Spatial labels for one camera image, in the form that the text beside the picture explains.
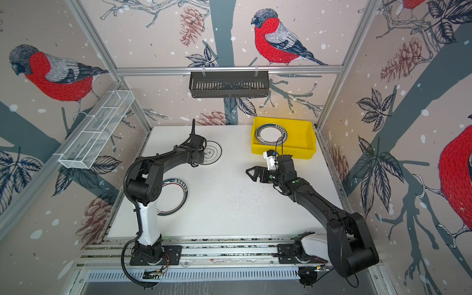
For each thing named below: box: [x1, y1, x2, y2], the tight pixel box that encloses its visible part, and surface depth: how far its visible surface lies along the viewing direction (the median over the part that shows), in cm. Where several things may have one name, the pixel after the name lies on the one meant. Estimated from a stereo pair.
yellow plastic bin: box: [250, 116, 317, 160], surface depth 114 cm
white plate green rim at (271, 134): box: [254, 122, 289, 147], surface depth 112 cm
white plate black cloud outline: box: [200, 140, 223, 165], surface depth 109 cm
